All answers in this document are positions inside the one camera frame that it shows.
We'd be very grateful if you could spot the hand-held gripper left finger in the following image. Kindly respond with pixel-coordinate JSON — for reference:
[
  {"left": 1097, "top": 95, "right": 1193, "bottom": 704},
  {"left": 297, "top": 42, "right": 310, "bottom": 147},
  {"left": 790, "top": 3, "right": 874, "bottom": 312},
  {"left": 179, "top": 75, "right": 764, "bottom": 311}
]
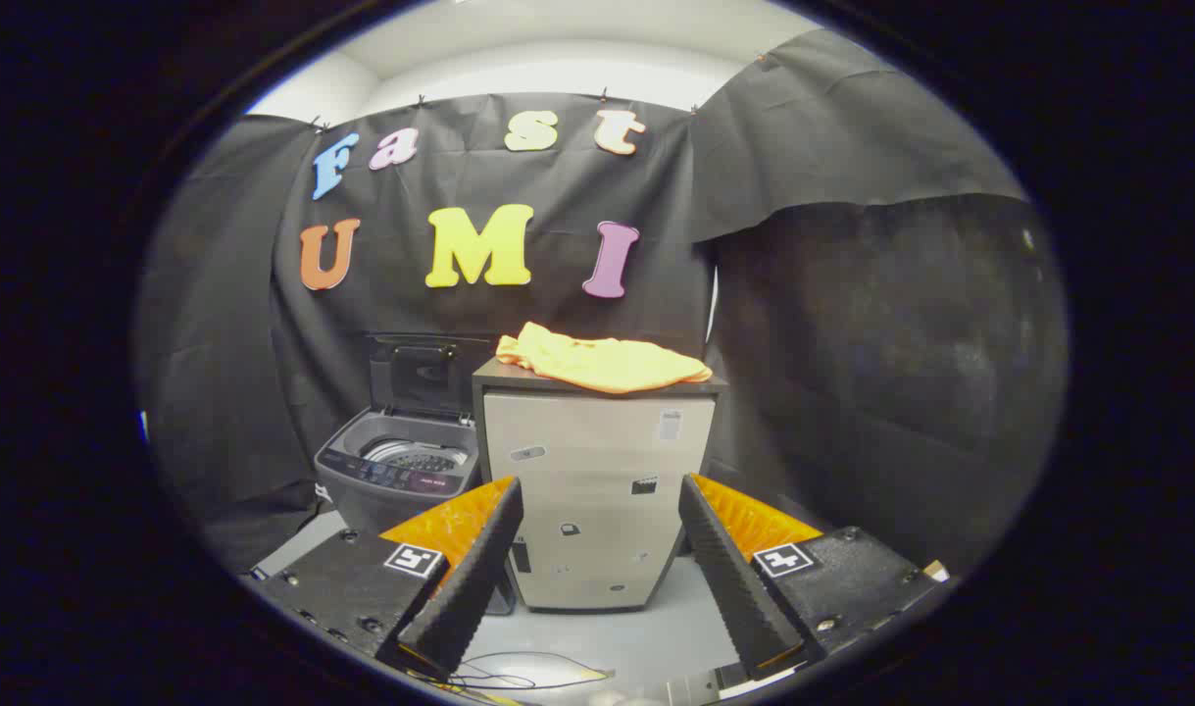
[{"left": 254, "top": 477, "right": 525, "bottom": 682}]

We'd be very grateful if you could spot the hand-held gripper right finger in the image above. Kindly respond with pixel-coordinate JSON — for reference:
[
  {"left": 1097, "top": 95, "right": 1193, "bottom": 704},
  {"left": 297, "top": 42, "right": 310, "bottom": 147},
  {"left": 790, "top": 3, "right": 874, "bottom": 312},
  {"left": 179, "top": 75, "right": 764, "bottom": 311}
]
[{"left": 677, "top": 474, "right": 951, "bottom": 682}]

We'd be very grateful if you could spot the grey washing machine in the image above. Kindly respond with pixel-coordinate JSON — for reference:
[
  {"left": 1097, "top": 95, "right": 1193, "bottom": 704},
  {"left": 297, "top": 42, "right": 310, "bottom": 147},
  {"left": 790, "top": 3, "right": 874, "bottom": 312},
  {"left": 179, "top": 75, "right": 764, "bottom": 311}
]
[{"left": 313, "top": 407, "right": 482, "bottom": 536}]

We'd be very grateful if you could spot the orange polo shirt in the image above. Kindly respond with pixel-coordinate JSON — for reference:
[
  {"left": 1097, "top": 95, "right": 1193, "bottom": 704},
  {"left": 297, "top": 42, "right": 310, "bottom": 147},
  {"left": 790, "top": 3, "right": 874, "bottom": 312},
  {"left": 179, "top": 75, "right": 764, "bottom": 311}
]
[{"left": 496, "top": 322, "right": 714, "bottom": 395}]

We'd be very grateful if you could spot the beige cabinet with dark top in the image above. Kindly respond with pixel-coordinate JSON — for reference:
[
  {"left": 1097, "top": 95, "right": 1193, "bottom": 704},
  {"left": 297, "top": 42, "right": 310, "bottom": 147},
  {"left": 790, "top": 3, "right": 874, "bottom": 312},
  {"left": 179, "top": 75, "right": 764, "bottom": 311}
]
[{"left": 472, "top": 357, "right": 730, "bottom": 614}]

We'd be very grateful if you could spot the thin black cable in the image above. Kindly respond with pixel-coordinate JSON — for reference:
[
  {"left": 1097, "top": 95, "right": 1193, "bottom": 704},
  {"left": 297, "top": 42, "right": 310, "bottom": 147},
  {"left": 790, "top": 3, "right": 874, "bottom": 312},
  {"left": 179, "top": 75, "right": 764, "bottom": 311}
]
[{"left": 401, "top": 651, "right": 614, "bottom": 693}]

